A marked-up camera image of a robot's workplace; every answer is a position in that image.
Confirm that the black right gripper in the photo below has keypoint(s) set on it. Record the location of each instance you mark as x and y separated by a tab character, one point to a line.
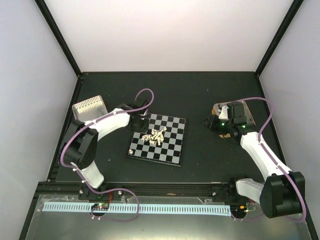
211	123

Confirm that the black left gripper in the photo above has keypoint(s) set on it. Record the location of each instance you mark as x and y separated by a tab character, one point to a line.
145	128

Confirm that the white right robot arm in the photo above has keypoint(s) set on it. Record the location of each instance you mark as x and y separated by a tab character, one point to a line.
283	190

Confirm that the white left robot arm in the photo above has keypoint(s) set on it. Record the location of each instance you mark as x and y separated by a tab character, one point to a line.
80	142

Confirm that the pile of white chess pieces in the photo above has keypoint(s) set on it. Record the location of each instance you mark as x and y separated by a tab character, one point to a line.
155	138

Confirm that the gold metal tin tray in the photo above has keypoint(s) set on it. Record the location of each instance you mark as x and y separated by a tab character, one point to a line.
240	119

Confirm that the black and white chessboard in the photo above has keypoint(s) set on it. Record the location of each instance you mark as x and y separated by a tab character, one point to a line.
170	151

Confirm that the pink metal tin box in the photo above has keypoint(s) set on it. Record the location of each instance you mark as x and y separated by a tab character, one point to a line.
89	109

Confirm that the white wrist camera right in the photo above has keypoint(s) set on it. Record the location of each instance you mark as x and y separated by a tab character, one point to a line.
223	112

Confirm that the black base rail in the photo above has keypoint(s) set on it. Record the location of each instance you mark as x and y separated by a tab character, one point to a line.
219	192

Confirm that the light blue slotted cable duct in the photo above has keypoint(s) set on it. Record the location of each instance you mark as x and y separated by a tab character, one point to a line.
131	208

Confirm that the black frame post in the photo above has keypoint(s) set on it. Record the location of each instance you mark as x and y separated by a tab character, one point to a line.
46	13
283	27

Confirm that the black frame post right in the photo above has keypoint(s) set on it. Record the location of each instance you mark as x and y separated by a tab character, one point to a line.
283	27

